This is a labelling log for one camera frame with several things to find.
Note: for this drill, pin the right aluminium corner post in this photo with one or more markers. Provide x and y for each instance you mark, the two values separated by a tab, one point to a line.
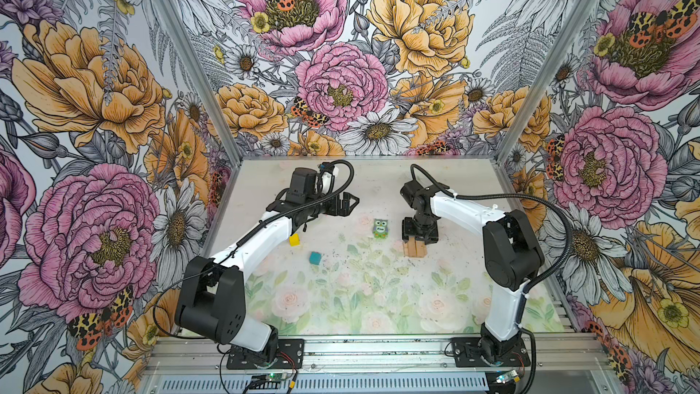
569	30

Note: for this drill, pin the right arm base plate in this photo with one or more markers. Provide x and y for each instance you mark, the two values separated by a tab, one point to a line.
483	352

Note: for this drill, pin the aluminium front rail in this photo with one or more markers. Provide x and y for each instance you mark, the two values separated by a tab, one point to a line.
554	363

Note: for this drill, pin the aluminium corner post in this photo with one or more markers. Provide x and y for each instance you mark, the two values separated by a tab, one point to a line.
569	30
171	21

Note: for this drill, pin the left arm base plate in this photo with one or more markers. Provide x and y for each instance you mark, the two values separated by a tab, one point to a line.
288	355

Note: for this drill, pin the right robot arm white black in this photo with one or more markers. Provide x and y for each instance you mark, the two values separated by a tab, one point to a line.
512	256

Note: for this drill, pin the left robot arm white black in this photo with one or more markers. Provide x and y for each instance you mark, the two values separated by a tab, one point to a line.
212	301

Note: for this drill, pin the yellow small cube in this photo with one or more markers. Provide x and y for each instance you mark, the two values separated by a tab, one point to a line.
294	240

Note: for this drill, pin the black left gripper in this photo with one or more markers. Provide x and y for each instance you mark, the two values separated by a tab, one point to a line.
335	211

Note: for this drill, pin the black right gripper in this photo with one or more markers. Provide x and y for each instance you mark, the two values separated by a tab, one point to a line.
432	237

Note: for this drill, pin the teal small cube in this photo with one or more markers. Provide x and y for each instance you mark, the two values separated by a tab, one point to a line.
315	258

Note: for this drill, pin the green owl number toy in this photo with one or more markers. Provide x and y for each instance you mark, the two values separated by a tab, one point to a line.
380	229

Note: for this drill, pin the natural wood block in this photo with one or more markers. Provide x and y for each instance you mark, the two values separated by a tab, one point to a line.
421	250
409	249

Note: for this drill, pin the left aluminium corner post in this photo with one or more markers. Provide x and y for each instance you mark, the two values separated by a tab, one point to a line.
171	21

